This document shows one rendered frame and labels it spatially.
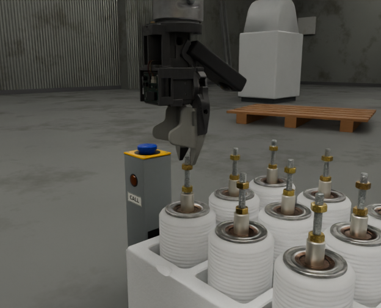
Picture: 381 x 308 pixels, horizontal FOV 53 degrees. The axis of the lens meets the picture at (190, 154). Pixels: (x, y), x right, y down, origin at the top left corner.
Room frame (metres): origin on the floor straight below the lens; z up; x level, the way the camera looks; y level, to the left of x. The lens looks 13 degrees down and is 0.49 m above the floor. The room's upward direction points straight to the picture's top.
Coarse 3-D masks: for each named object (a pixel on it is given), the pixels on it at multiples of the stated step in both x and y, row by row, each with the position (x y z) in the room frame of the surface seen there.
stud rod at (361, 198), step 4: (364, 172) 0.51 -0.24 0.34; (360, 176) 0.50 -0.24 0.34; (364, 176) 0.50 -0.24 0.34; (360, 180) 0.50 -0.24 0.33; (364, 180) 0.50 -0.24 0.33; (360, 192) 0.50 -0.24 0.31; (364, 192) 0.50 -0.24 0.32; (360, 196) 0.50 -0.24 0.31; (364, 196) 0.50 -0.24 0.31; (360, 200) 0.50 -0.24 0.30; (364, 200) 0.50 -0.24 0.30; (360, 204) 0.50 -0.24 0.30; (364, 204) 0.50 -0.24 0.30; (360, 208) 0.50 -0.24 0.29; (364, 208) 0.50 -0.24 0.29
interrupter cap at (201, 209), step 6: (168, 204) 0.61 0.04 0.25; (174, 204) 0.62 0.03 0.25; (180, 204) 0.62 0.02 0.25; (198, 204) 0.62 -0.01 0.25; (204, 204) 0.62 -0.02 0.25; (168, 210) 0.59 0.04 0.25; (174, 210) 0.59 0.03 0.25; (180, 210) 0.60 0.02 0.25; (198, 210) 0.59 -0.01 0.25; (204, 210) 0.59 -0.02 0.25; (174, 216) 0.57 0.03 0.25; (180, 216) 0.56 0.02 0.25; (186, 216) 0.56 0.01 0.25; (192, 216) 0.56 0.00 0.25; (198, 216) 0.57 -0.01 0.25
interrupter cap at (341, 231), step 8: (336, 224) 0.53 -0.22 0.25; (344, 224) 0.53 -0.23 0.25; (336, 232) 0.51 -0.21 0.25; (344, 232) 0.51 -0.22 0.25; (368, 232) 0.51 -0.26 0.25; (376, 232) 0.50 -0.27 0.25; (344, 240) 0.48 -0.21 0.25; (352, 240) 0.48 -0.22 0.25; (360, 240) 0.48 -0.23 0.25; (368, 240) 0.48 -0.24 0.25; (376, 240) 0.48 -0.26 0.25
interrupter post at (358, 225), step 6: (354, 216) 0.50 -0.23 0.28; (360, 216) 0.50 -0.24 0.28; (366, 216) 0.50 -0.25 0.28; (354, 222) 0.50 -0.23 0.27; (360, 222) 0.49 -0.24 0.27; (366, 222) 0.49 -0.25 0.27; (354, 228) 0.50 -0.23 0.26; (360, 228) 0.49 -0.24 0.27; (366, 228) 0.50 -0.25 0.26; (354, 234) 0.50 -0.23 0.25; (360, 234) 0.49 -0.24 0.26
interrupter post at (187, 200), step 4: (192, 192) 0.60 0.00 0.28; (184, 196) 0.59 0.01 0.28; (188, 196) 0.59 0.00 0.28; (192, 196) 0.59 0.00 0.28; (184, 200) 0.59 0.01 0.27; (188, 200) 0.59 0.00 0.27; (192, 200) 0.59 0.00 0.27; (184, 204) 0.59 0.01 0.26; (188, 204) 0.59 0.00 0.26; (192, 204) 0.59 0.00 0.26; (184, 208) 0.59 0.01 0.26; (188, 208) 0.59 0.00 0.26; (192, 208) 0.59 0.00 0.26
